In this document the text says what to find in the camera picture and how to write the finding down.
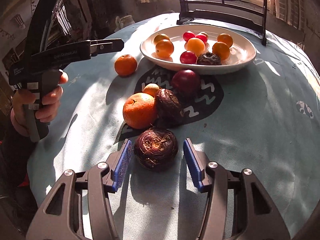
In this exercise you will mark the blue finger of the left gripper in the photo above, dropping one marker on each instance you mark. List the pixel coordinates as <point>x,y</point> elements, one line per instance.
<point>106,46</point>

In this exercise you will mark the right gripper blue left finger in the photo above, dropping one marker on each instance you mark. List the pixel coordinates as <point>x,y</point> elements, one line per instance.
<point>60,214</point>

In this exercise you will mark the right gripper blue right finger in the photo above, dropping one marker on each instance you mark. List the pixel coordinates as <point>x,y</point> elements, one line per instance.
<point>255,215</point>

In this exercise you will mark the dark water chestnut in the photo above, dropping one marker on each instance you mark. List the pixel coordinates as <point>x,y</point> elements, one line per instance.
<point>156,148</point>
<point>170,111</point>
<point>209,59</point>

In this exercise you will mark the yellow-orange fruit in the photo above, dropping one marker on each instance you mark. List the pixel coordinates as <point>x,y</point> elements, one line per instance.
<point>160,37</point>

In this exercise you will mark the large orange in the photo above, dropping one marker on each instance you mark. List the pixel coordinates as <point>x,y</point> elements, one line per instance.
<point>222,50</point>
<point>164,48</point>

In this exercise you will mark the large bumpy mandarin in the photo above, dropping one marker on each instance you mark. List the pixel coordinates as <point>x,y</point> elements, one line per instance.
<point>139,111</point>

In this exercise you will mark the dark water chestnut back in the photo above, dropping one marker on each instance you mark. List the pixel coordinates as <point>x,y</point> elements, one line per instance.
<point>170,111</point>

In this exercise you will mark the red cherry tomato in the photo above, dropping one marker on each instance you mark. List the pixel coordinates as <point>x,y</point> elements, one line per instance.
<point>203,38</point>
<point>188,57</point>
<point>188,35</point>

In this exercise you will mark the dark red plum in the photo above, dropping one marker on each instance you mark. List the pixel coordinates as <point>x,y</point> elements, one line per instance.
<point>186,82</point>

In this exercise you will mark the small yellow orange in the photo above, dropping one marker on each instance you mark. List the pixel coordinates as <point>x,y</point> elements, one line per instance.
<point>196,45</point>

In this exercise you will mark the dark water chestnut front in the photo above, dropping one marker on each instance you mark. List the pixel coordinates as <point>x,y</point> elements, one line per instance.
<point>209,59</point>

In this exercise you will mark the orange fruit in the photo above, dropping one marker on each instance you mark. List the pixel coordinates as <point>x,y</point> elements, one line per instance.
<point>225,38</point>

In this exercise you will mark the small yellow-green kumquat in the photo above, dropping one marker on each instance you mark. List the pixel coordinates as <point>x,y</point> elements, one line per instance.
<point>204,33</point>

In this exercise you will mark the white jug with cloth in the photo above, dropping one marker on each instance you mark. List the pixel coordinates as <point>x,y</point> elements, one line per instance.
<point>122,22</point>

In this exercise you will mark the white round plate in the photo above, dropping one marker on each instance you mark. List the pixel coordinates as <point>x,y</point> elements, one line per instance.
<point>242,52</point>

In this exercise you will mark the light blue tablecloth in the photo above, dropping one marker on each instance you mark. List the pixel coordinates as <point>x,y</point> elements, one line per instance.
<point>264,117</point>

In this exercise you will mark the round painted table screen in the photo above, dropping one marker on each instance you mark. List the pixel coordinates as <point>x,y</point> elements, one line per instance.
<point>186,15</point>

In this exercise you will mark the right window curtain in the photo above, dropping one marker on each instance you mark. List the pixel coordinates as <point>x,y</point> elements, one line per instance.
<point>291,12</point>

